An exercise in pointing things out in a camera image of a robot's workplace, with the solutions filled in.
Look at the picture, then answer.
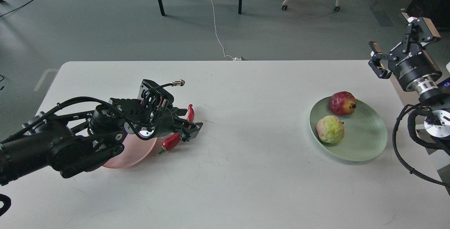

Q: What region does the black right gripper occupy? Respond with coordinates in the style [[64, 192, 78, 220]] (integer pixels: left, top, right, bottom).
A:
[[368, 12, 442, 91]]

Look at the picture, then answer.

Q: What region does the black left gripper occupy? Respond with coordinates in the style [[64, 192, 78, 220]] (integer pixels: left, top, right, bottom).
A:
[[140, 107, 203, 141]]

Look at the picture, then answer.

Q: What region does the red chili pepper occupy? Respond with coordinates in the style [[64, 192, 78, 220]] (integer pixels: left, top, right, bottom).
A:
[[159, 104, 195, 155]]

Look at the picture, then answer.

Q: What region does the red pomegranate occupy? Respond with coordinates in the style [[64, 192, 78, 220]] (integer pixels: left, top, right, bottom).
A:
[[328, 91, 357, 115]]

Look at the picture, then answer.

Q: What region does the green pink custard apple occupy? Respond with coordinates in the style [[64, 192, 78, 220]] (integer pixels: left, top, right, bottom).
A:
[[316, 115, 345, 144]]

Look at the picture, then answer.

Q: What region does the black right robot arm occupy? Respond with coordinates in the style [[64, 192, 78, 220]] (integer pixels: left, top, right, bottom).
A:
[[368, 12, 449, 153]]

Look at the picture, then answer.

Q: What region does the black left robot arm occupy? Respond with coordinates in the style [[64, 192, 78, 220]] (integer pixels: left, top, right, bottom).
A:
[[1, 79, 203, 186]]

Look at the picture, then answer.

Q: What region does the black equipment cabinet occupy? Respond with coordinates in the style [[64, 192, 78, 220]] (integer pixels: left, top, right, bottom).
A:
[[406, 0, 450, 31]]

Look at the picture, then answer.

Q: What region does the pink plate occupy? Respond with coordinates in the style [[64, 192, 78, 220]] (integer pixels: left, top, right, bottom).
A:
[[103, 134, 158, 169]]

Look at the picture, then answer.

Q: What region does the green plate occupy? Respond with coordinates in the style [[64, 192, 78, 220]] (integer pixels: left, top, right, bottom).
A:
[[309, 97, 388, 162]]

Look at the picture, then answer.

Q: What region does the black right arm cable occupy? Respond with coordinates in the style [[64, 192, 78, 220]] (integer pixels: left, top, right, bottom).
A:
[[393, 103, 450, 188]]

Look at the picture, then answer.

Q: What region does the white floor cable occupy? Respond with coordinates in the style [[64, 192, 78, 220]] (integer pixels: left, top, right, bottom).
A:
[[202, 0, 242, 61]]

